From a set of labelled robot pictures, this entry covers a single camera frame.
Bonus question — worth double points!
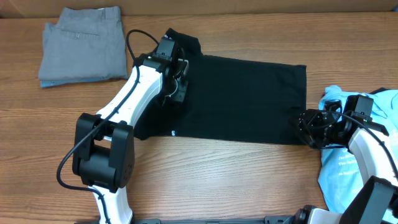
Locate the folded light blue garment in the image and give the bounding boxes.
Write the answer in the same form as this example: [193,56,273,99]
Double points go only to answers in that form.
[40,78,106,88]

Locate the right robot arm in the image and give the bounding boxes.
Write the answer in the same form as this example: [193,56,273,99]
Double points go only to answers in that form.
[286,95,397,224]

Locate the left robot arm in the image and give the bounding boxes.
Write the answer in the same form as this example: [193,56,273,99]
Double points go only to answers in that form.
[72,37,189,223]

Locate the black t-shirt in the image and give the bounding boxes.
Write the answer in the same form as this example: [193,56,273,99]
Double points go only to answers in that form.
[134,29,307,145]

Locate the folded grey shorts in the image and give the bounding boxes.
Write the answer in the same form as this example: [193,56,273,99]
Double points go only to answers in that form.
[39,6,128,86]

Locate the light blue t-shirt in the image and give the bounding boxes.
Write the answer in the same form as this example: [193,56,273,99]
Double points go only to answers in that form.
[318,88,397,213]

